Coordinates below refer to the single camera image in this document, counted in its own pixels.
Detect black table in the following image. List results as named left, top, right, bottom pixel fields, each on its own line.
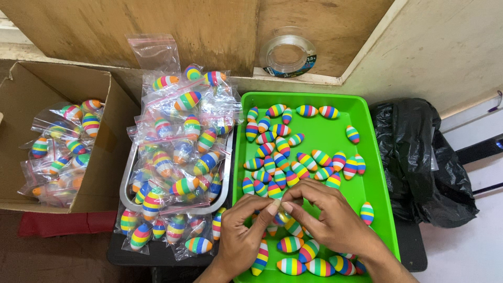
left=106, top=130, right=428, bottom=273

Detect clear fishing line spool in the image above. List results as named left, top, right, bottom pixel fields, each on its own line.
left=259, top=26, right=318, bottom=79

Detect small clear zip pouch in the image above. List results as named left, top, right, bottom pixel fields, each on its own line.
left=270, top=198, right=294, bottom=228

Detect black plastic bag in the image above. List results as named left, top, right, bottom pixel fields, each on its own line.
left=369, top=98, right=480, bottom=229

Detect black metal frame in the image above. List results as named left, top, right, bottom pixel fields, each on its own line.
left=455, top=134, right=503, bottom=196

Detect person's right hand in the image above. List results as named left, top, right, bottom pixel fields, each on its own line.
left=281, top=179, right=380, bottom=261

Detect dark brown plywood panel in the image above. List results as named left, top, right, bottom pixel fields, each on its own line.
left=0, top=0, right=261, bottom=78

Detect pile of bagged striped floats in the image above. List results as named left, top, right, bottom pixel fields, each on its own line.
left=115, top=63, right=243, bottom=262

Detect cardboard box of bagged floats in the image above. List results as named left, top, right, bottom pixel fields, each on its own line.
left=0, top=60, right=141, bottom=215

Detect loose striped foam floats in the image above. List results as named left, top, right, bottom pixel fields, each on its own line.
left=241, top=103, right=375, bottom=277

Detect steel tray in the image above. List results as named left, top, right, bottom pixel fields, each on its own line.
left=119, top=129, right=235, bottom=216

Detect red cloth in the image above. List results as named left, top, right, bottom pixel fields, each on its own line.
left=17, top=210, right=118, bottom=238

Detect light brown plywood panel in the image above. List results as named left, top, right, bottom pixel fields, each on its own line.
left=253, top=0, right=396, bottom=86

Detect person's left hand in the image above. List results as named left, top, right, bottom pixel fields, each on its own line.
left=213, top=194, right=282, bottom=273

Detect green plastic tray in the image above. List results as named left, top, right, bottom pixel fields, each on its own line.
left=232, top=91, right=401, bottom=283

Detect empty clear zip bag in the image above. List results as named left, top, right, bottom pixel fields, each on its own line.
left=127, top=34, right=182, bottom=78

